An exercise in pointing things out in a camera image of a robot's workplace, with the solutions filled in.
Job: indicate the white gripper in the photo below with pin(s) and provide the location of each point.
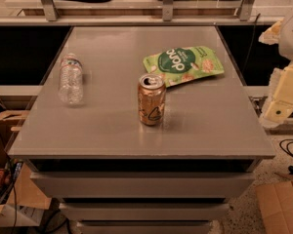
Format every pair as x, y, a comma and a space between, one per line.
279, 105

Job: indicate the orange soda can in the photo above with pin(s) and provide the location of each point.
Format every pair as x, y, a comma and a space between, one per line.
151, 99

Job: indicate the green snack pouch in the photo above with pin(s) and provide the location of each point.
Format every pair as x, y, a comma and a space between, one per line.
180, 65

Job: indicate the cardboard box right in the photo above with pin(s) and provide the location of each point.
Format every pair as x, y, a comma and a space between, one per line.
276, 205

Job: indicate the cardboard box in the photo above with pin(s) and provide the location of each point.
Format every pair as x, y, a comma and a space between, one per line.
276, 205
24, 204

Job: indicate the grey drawer cabinet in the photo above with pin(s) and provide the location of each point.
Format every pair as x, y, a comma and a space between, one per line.
114, 175

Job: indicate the clear plastic water bottle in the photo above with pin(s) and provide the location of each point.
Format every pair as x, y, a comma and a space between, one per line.
71, 80

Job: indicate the cardboard box left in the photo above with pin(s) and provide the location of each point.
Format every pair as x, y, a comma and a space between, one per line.
24, 204

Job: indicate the metal shelf rail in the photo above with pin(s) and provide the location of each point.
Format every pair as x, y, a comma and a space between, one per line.
142, 12

